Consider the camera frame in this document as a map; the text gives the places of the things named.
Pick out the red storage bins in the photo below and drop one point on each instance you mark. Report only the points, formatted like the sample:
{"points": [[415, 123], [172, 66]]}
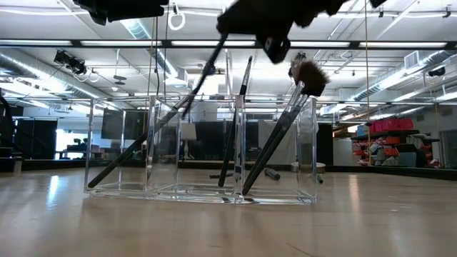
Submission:
{"points": [[391, 125]]}

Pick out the long ceiling light panel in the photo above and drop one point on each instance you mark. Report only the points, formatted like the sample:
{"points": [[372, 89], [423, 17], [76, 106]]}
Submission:
{"points": [[35, 43], [119, 43], [321, 44], [403, 44], [200, 43]]}

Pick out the clear acrylic organizer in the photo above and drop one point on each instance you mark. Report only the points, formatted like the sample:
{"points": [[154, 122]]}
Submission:
{"points": [[200, 194]]}

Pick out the fluffy brown makeup brush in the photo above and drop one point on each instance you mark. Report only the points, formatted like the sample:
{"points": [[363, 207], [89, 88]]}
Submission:
{"points": [[310, 76]]}

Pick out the black monitor screen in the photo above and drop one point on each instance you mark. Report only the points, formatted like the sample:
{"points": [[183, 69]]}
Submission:
{"points": [[112, 123]]}

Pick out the white paper sheet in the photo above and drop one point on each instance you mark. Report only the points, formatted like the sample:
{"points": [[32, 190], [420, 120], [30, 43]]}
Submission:
{"points": [[188, 130]]}

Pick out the silver ventilation duct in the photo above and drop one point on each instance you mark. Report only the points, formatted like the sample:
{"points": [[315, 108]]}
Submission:
{"points": [[392, 78], [21, 66], [143, 35]]}

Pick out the storage shelf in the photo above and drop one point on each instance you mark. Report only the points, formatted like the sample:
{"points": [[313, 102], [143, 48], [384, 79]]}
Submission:
{"points": [[392, 146]]}

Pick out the round black ceiling camera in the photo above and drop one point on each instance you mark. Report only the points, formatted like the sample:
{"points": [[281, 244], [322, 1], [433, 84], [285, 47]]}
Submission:
{"points": [[209, 68]]}

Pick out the wall vent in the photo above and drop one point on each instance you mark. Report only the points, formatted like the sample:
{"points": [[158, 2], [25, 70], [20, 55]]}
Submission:
{"points": [[411, 59]]}

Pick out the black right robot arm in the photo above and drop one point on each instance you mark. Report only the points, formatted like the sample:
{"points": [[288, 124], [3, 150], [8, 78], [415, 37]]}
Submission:
{"points": [[378, 3]]}

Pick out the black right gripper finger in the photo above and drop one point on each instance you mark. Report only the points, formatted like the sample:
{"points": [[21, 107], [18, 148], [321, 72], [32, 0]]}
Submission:
{"points": [[246, 19], [276, 50]]}

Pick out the background desk with items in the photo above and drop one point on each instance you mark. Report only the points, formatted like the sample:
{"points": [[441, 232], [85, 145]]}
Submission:
{"points": [[78, 148]]}

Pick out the thin black makeup brush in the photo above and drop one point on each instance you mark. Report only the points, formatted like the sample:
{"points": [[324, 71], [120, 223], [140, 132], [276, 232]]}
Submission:
{"points": [[135, 144], [221, 175], [320, 178], [218, 51], [295, 94], [234, 128]]}

